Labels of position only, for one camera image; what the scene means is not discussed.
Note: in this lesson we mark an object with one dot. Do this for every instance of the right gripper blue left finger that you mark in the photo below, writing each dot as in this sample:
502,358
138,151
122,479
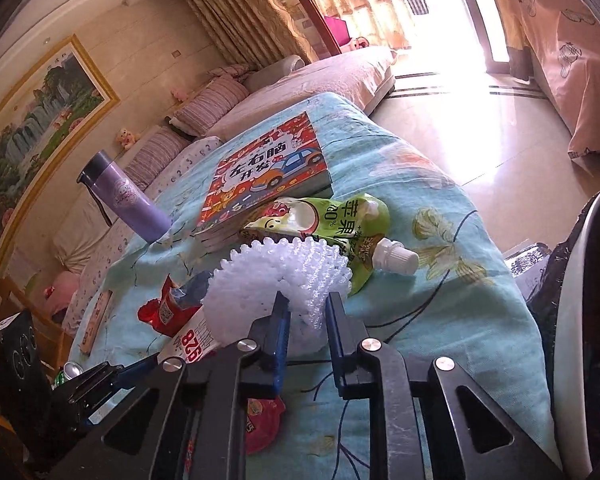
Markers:
266,371

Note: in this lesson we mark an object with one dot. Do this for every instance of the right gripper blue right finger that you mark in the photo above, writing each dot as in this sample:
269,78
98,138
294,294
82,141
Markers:
344,336

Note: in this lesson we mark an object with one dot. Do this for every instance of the pink toothbrush package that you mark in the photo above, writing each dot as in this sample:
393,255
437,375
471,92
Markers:
262,424

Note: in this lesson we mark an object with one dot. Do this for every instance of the white foam fruit net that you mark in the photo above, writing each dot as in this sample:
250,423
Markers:
244,287

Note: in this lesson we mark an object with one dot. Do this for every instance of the red foil wrapper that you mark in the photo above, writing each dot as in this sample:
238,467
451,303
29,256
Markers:
167,314

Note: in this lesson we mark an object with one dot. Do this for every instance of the white black trash bin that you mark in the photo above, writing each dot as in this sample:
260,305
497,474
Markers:
566,306

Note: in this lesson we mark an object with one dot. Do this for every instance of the crushed green soda can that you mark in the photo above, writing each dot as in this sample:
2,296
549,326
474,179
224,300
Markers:
67,372

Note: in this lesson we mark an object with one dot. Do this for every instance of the green apple juice pouch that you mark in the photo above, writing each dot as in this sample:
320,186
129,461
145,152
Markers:
358,227

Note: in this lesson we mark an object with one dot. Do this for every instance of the light blue floral tablecloth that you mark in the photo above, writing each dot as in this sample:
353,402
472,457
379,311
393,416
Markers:
462,302

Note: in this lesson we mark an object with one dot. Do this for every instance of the stack of children's books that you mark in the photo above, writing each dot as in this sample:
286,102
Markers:
287,160

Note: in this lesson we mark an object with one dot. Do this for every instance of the purple thermos bottle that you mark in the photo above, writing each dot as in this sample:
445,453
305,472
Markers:
109,185

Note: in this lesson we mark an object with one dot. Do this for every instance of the white cushion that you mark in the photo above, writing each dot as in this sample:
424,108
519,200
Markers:
79,234

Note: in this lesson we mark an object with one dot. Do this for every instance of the sofa with floral cover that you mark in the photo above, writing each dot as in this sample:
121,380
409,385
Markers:
363,77

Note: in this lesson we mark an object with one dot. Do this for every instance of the teddy bear plush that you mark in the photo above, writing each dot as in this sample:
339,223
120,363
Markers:
126,139

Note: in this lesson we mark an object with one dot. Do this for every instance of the framed waterfall painting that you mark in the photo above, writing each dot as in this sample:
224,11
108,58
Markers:
43,117

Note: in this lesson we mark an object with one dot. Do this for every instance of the left beige curtain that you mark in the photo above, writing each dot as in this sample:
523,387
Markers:
257,33

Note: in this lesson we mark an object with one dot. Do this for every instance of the pink heart-patterned cover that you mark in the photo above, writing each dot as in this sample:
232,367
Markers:
564,37

